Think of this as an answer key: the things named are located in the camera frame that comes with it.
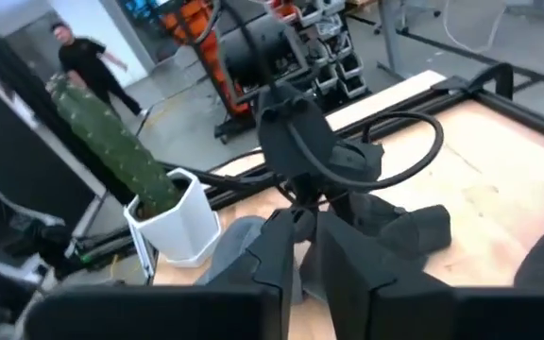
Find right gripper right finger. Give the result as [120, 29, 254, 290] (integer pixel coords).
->
[316, 212, 457, 340]

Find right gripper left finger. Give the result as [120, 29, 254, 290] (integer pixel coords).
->
[205, 209, 297, 340]

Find storage bin rack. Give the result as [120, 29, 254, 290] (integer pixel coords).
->
[271, 0, 370, 100]

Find white hexagonal plant pot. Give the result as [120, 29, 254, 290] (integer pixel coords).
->
[123, 167, 224, 269]

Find grey table foot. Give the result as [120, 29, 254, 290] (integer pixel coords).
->
[376, 0, 413, 80]

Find black cylindrical drum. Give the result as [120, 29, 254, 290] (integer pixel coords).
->
[222, 13, 311, 94]

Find orange industrial machine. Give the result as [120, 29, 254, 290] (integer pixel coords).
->
[158, 0, 257, 141]

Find green cactus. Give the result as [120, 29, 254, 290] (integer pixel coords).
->
[46, 72, 183, 219]

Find person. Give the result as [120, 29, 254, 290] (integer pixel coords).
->
[49, 21, 149, 119]

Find black partition panel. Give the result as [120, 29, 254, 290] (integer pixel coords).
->
[0, 8, 136, 228]

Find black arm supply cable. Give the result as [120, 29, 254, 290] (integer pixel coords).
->
[161, 160, 282, 193]

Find white cable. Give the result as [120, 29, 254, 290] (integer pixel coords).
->
[441, 0, 510, 54]

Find black metal table frame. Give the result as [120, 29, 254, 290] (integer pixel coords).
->
[205, 62, 544, 209]

